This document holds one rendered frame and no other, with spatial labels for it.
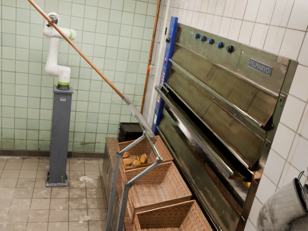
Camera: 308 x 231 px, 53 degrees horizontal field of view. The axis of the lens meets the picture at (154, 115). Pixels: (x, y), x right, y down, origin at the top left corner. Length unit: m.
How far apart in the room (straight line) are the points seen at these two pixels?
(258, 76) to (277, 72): 0.16
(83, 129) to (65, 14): 1.54
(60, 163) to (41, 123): 0.77
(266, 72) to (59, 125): 2.46
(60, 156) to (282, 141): 2.73
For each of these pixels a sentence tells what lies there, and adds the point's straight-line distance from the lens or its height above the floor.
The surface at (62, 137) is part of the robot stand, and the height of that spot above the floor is 0.65.
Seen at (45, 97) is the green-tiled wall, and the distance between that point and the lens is 4.30.
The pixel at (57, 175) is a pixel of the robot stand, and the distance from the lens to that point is 3.98.
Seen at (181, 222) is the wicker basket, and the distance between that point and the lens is 2.68.
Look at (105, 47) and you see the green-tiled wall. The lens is 4.14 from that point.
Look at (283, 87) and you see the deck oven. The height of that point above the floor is 1.96.
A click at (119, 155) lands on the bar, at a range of 2.82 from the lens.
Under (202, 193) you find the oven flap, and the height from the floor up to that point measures 0.96.
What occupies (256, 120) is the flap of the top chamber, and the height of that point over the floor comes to 1.73.
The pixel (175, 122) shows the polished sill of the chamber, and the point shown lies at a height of 1.18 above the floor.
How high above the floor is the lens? 2.25
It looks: 20 degrees down
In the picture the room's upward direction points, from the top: 10 degrees clockwise
